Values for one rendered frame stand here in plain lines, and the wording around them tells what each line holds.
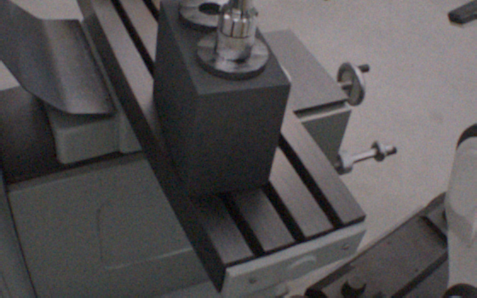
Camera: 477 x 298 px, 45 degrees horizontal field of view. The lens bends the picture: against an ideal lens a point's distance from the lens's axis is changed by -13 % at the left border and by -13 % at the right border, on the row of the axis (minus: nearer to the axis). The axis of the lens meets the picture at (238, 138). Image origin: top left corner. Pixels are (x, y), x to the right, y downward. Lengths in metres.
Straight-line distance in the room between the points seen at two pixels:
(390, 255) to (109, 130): 0.65
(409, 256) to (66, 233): 0.75
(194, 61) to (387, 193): 1.61
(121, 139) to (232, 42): 0.44
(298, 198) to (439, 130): 1.84
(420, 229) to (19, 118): 0.93
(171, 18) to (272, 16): 2.19
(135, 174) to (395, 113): 1.62
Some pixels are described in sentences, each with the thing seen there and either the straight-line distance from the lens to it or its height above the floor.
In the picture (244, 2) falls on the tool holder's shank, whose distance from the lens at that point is 0.75.
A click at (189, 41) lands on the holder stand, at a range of 0.83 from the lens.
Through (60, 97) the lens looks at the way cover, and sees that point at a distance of 1.10.
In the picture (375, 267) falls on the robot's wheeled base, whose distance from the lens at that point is 1.35.
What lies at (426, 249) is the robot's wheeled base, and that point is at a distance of 1.43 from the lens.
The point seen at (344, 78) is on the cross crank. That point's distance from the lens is 1.65.
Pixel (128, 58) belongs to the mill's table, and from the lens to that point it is 1.11.
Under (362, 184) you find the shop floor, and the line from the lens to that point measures 2.33.
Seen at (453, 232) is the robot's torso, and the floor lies 0.82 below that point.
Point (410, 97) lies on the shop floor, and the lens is 2.81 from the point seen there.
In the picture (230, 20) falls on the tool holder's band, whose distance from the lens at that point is 0.75.
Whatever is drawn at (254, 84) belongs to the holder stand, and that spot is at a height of 1.15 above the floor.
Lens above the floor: 1.64
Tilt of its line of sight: 44 degrees down
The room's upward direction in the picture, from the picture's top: 10 degrees clockwise
